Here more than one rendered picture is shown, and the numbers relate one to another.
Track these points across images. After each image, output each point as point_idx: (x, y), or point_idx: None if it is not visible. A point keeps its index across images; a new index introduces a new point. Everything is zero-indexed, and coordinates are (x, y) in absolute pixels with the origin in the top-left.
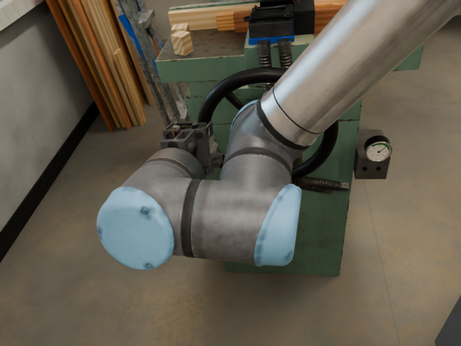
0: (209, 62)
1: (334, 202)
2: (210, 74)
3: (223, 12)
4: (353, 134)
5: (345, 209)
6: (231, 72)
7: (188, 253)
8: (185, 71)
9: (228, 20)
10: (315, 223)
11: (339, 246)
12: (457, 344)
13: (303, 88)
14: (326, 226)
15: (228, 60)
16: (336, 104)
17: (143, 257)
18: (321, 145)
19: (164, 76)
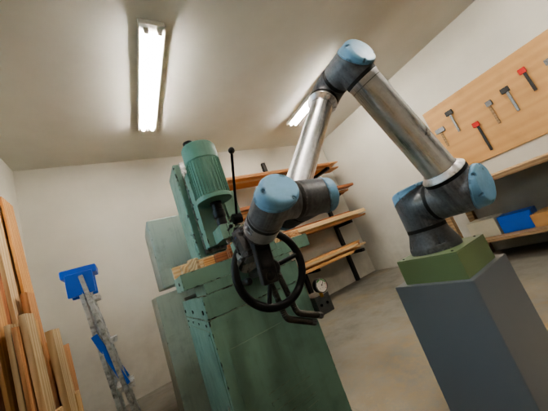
0: (215, 266)
1: (320, 351)
2: (217, 274)
3: (206, 258)
4: (304, 289)
5: (329, 355)
6: (229, 269)
7: (304, 196)
8: (201, 276)
9: (211, 260)
10: (320, 384)
11: (346, 404)
12: (460, 388)
13: (297, 171)
14: (328, 383)
15: (226, 262)
16: (309, 174)
17: (289, 193)
18: (299, 267)
19: (187, 284)
